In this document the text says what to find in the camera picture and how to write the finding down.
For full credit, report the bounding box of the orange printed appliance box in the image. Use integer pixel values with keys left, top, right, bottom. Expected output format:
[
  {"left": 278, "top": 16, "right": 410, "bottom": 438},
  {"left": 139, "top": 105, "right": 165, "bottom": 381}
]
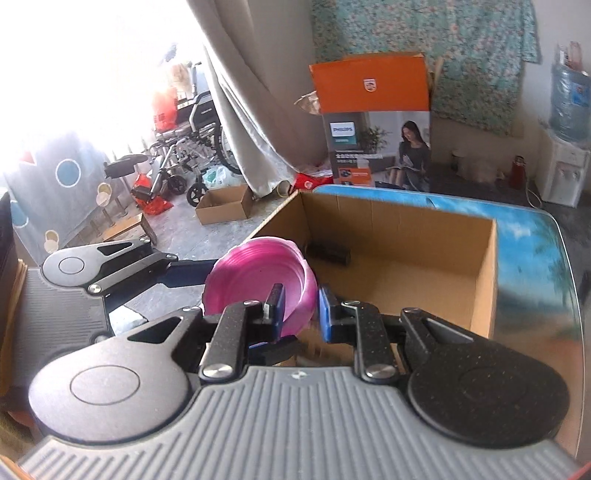
[{"left": 308, "top": 52, "right": 435, "bottom": 192}]

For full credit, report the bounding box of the wheelchair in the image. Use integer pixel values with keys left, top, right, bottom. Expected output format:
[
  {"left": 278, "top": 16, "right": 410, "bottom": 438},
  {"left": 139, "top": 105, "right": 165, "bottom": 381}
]
[{"left": 148, "top": 62, "right": 245, "bottom": 206}]

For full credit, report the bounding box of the white water dispenser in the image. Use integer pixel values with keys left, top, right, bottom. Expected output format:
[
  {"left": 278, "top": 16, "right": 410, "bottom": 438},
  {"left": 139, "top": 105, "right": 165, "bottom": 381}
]
[{"left": 538, "top": 127, "right": 591, "bottom": 208}]

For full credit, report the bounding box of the grey blanket with circles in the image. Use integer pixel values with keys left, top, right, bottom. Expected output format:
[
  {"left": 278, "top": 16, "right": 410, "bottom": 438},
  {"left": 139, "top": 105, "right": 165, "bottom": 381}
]
[{"left": 0, "top": 131, "right": 153, "bottom": 264}]

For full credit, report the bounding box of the red plastic bag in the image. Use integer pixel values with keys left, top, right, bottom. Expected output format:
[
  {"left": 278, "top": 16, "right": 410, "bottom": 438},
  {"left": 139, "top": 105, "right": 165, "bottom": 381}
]
[{"left": 130, "top": 172, "right": 171, "bottom": 215}]

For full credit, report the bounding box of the grey curtain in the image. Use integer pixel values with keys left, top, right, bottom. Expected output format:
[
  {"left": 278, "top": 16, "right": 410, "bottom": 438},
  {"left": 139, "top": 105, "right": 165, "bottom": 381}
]
[{"left": 185, "top": 0, "right": 333, "bottom": 197}]

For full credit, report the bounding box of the orange red bag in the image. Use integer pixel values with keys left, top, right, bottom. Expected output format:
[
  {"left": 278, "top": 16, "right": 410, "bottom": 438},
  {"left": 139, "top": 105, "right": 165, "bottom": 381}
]
[{"left": 152, "top": 88, "right": 180, "bottom": 132}]

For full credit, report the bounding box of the red packet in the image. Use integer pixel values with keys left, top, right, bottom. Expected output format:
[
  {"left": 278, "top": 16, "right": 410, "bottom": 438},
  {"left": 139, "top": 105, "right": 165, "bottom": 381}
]
[{"left": 295, "top": 170, "right": 334, "bottom": 191}]

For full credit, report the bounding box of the white green plastic bag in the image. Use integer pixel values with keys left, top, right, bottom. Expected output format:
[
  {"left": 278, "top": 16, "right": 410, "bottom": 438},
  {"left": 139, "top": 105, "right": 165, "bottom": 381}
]
[{"left": 203, "top": 165, "right": 241, "bottom": 189}]

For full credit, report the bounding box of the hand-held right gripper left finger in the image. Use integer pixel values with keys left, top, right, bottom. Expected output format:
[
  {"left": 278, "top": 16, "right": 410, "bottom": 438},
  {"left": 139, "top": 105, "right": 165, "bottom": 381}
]
[{"left": 127, "top": 282, "right": 286, "bottom": 384}]

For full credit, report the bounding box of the large brown cardboard box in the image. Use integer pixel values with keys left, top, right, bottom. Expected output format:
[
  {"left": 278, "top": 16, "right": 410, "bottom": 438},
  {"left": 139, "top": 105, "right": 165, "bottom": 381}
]
[{"left": 247, "top": 190, "right": 500, "bottom": 370}]

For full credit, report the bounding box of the small cardboard box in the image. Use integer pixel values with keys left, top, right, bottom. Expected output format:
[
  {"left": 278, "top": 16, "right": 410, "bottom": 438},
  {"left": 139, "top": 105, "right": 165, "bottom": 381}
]
[{"left": 195, "top": 184, "right": 254, "bottom": 225}]

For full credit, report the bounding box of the black rectangular device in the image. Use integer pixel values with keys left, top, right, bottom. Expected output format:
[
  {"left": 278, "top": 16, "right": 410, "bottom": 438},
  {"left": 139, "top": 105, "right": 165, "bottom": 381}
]
[{"left": 307, "top": 241, "right": 352, "bottom": 267}]

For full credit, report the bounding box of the pink plastic bowl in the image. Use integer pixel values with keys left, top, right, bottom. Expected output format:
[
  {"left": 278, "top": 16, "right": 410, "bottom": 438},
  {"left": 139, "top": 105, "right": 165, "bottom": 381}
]
[{"left": 203, "top": 236, "right": 319, "bottom": 337}]

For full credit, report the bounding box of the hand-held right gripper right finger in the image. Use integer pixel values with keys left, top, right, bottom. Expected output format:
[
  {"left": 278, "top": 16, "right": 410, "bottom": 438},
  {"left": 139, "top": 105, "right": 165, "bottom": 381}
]
[{"left": 318, "top": 285, "right": 476, "bottom": 384}]

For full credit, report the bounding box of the crumpled brown paper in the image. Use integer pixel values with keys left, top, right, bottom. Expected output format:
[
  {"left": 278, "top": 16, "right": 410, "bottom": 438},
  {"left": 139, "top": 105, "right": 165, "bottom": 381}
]
[{"left": 295, "top": 91, "right": 321, "bottom": 116}]

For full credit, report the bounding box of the floral cloth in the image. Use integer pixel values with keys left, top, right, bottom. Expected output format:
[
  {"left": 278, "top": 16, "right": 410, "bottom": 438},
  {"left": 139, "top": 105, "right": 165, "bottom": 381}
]
[{"left": 309, "top": 0, "right": 541, "bottom": 137}]

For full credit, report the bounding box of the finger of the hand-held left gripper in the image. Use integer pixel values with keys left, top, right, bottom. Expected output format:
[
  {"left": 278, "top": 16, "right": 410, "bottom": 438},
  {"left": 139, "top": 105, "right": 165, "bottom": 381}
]
[
  {"left": 90, "top": 239, "right": 218, "bottom": 305},
  {"left": 247, "top": 336, "right": 298, "bottom": 367}
]

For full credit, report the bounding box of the wooden stool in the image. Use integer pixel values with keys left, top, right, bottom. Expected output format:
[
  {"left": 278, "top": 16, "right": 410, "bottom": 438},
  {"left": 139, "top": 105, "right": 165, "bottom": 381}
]
[{"left": 102, "top": 213, "right": 158, "bottom": 246}]

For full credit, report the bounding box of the black padded seat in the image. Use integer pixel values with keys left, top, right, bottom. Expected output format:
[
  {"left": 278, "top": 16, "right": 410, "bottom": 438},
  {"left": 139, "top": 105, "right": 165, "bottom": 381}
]
[{"left": 104, "top": 154, "right": 148, "bottom": 180}]

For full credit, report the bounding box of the blue water jug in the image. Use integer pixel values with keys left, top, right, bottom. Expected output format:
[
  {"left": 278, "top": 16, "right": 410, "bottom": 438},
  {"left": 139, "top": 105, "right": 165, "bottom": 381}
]
[{"left": 549, "top": 62, "right": 591, "bottom": 144}]

